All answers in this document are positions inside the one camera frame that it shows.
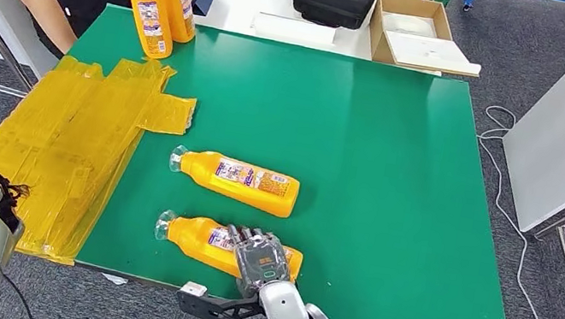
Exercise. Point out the white foam pad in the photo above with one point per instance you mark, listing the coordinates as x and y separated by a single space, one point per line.
411 26

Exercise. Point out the open cardboard box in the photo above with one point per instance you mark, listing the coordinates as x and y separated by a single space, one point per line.
375 33

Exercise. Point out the person's right forearm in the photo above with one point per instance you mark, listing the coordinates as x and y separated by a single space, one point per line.
50 19

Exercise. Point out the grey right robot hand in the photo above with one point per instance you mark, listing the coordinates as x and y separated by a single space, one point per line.
262 264

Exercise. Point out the yellow plastic sheet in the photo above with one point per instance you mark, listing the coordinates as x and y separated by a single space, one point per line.
61 144

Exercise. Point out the white paper sheet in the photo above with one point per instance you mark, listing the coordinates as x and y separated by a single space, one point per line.
292 32

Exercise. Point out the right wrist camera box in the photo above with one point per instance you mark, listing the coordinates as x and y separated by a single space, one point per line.
211 310

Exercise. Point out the green table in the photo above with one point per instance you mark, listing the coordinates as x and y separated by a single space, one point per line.
347 152

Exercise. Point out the white flat board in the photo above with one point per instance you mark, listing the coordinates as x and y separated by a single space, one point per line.
431 55

